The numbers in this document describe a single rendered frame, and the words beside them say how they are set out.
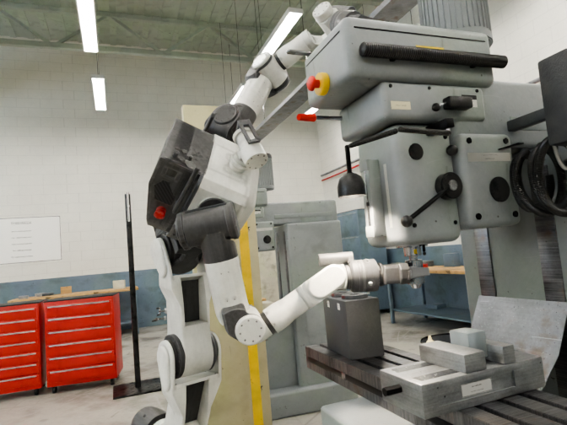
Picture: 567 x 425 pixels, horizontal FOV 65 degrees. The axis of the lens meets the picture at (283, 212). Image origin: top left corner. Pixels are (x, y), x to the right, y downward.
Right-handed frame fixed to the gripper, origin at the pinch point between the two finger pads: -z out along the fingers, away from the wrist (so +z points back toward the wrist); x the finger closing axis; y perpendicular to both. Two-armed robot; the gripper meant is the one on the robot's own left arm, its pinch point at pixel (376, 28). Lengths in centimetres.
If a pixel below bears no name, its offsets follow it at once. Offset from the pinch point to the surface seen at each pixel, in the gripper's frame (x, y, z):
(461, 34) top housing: -11.1, 2.1, -21.6
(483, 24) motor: -23.6, 7.2, -18.0
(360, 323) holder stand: -2, -88, -25
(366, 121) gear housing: 12.9, -24.7, -19.2
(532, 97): -37, -10, -33
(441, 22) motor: -15.1, 5.4, -10.1
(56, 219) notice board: -22, -422, 813
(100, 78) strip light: -60, -112, 662
